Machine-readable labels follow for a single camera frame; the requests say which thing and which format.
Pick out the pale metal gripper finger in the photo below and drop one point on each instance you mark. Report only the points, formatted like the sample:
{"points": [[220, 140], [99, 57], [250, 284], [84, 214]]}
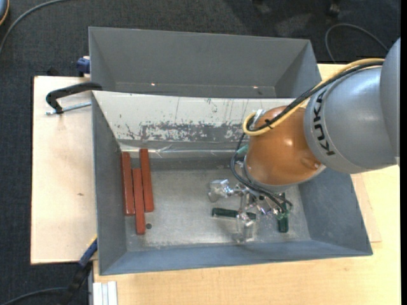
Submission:
{"points": [[219, 189], [246, 229]]}

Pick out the dark green flat block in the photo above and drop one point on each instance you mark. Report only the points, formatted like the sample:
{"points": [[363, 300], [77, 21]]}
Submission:
{"points": [[283, 225], [224, 213]]}

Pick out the pale wood flat board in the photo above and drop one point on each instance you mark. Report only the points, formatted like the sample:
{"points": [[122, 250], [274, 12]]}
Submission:
{"points": [[63, 170]]}

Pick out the grey metal bin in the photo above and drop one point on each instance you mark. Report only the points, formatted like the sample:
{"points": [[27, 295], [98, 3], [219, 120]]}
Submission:
{"points": [[190, 189]]}

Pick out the red-brown flat block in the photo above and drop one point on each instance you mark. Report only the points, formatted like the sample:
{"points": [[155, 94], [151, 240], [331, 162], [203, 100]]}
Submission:
{"points": [[128, 186], [139, 202], [146, 180]]}

